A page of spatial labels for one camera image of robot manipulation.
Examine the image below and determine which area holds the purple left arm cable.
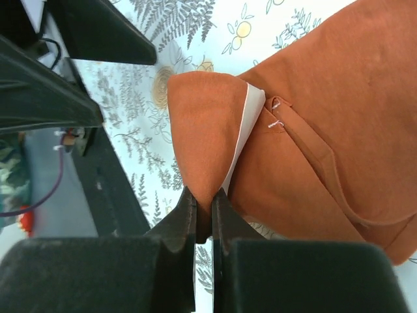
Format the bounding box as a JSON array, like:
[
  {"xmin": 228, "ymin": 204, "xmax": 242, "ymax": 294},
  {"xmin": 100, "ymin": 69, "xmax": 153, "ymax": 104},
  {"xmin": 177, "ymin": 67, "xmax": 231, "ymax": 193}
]
[{"xmin": 0, "ymin": 148, "xmax": 65, "ymax": 218}]

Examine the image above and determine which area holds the floral patterned table mat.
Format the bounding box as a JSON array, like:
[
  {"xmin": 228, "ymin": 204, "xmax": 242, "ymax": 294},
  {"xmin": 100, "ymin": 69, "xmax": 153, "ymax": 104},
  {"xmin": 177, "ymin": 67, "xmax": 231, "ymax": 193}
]
[{"xmin": 79, "ymin": 1, "xmax": 416, "ymax": 305}]

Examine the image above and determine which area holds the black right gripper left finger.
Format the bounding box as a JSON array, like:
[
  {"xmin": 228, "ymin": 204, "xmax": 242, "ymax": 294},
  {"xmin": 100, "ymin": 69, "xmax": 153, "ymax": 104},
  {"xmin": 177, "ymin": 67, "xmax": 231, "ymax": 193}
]
[{"xmin": 1, "ymin": 188, "xmax": 197, "ymax": 312}]

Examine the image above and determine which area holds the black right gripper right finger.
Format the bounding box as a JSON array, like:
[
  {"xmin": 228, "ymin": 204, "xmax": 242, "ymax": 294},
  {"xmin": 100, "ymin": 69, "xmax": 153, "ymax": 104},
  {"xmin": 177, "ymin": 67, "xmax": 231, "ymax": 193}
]
[{"xmin": 212, "ymin": 190, "xmax": 408, "ymax": 312}]

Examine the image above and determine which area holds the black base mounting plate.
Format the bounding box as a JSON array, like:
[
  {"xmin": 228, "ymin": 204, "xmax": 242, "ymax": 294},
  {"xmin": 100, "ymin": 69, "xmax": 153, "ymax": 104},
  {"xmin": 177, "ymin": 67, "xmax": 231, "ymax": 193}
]
[{"xmin": 53, "ymin": 127, "xmax": 150, "ymax": 237}]

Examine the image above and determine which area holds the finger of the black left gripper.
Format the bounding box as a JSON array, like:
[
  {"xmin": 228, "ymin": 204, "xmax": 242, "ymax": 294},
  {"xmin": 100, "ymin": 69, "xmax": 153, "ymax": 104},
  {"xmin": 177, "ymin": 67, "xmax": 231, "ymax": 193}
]
[
  {"xmin": 1, "ymin": 37, "xmax": 104, "ymax": 134},
  {"xmin": 55, "ymin": 0, "xmax": 156, "ymax": 65}
]

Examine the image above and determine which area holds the orange and cream underwear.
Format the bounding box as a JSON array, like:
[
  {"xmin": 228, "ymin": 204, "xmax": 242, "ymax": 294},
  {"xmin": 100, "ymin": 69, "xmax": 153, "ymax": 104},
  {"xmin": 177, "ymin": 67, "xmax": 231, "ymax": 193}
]
[{"xmin": 167, "ymin": 1, "xmax": 416, "ymax": 265}]

